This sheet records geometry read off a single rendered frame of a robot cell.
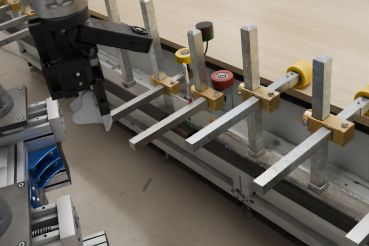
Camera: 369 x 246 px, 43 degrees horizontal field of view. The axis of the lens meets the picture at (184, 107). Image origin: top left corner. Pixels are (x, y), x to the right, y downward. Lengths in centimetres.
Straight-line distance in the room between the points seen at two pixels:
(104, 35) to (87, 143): 238
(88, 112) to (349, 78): 108
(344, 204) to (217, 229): 99
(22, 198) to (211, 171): 139
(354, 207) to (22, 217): 91
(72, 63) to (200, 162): 181
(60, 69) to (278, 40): 131
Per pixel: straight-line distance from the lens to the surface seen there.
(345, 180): 165
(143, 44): 70
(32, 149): 152
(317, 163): 141
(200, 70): 161
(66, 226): 109
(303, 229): 209
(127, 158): 282
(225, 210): 240
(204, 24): 159
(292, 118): 172
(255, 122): 151
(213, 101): 161
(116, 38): 69
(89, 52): 69
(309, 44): 185
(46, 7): 65
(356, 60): 174
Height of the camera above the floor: 174
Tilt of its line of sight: 33 degrees down
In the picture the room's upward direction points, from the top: 9 degrees counter-clockwise
